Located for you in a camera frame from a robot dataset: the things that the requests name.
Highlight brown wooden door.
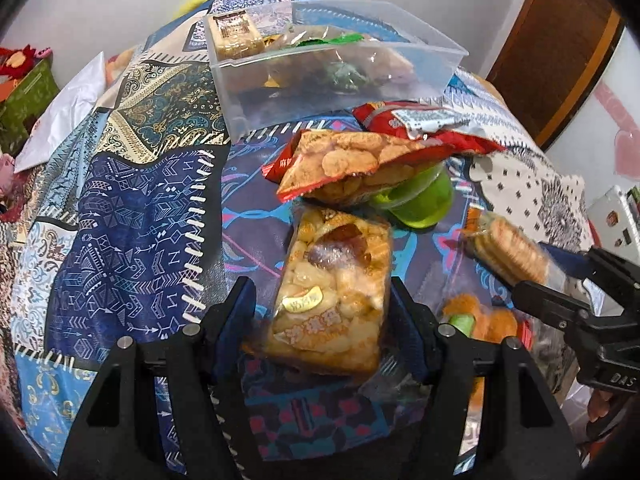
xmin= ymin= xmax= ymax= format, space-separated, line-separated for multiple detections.
xmin=487 ymin=0 xmax=625 ymax=148

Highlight patchwork patterned bedspread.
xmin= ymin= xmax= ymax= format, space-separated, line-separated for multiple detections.
xmin=10 ymin=0 xmax=592 ymax=470

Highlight gold cake pack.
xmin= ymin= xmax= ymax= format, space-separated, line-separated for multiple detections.
xmin=208 ymin=10 xmax=265 ymax=61

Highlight green jelly cup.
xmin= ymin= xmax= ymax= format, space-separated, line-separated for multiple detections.
xmin=369 ymin=162 xmax=454 ymax=230

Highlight orange noodle ball pack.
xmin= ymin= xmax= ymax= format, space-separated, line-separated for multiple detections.
xmin=441 ymin=292 xmax=532 ymax=406

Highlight orange cracker sleeve pack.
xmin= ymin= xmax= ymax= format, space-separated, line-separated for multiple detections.
xmin=461 ymin=207 xmax=566 ymax=292

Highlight nut brittle snack pack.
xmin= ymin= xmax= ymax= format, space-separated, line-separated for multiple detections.
xmin=248 ymin=205 xmax=393 ymax=378

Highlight person's right hand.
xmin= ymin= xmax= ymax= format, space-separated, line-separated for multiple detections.
xmin=587 ymin=389 xmax=613 ymax=422

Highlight red snack bag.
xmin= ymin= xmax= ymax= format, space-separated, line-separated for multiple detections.
xmin=352 ymin=101 xmax=504 ymax=159

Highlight green snack bag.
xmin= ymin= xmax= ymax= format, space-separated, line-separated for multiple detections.
xmin=292 ymin=30 xmax=374 ymax=94

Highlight yellow plush pillow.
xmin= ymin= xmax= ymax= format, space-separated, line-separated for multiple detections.
xmin=174 ymin=0 xmax=209 ymax=18

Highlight gray device with screen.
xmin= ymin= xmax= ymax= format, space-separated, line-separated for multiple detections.
xmin=587 ymin=184 xmax=639 ymax=260

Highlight clear plastic storage box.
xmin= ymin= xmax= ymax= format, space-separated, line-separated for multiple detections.
xmin=202 ymin=0 xmax=468 ymax=142

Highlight red fabric decorations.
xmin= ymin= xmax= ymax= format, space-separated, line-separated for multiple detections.
xmin=1 ymin=44 xmax=53 ymax=102

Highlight white pillow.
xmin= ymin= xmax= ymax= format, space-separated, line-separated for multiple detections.
xmin=14 ymin=52 xmax=106 ymax=174

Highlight orange cookie bag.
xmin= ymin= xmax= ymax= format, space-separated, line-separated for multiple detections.
xmin=262 ymin=129 xmax=442 ymax=207

